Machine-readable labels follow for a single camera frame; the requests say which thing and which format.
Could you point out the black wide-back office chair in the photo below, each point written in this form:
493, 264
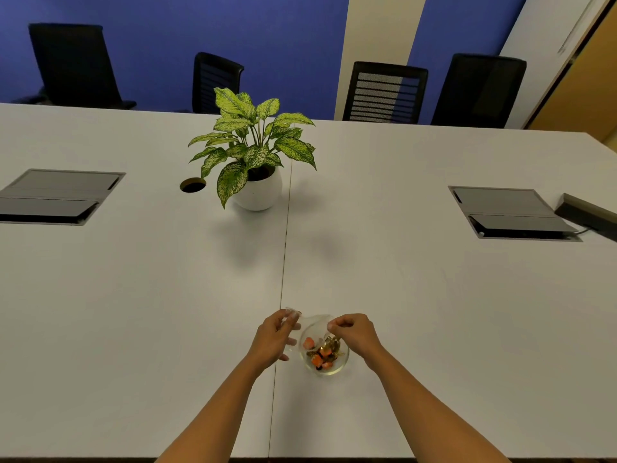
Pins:
479, 91

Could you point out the brown wooden door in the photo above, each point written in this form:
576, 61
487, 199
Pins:
585, 96

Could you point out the person's right fingers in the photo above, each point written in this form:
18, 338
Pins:
340, 325

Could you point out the black striped mesh office chair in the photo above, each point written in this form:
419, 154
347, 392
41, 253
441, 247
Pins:
385, 93

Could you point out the clear plastic wrap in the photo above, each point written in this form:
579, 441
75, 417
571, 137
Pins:
313, 323

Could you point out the black high-back office chair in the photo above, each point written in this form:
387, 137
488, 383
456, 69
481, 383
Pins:
72, 62

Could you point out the gold wrapped candy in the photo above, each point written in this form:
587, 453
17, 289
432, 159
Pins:
332, 342

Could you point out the person's right hand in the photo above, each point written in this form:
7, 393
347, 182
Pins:
359, 337

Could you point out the clear glass bowl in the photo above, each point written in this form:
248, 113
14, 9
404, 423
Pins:
337, 367

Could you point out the person's left forearm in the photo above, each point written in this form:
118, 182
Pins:
217, 414

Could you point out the green variegated leafy plant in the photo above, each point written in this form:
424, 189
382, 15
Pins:
255, 154

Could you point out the black flat device box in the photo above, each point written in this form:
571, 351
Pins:
590, 214

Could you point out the person's left hand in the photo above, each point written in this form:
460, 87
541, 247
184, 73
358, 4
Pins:
267, 344

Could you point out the white round plant pot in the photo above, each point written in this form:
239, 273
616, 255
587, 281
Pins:
260, 192

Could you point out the person's left thumb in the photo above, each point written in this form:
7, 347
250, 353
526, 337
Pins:
290, 341

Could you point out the person's right forearm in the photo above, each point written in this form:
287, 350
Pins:
429, 414

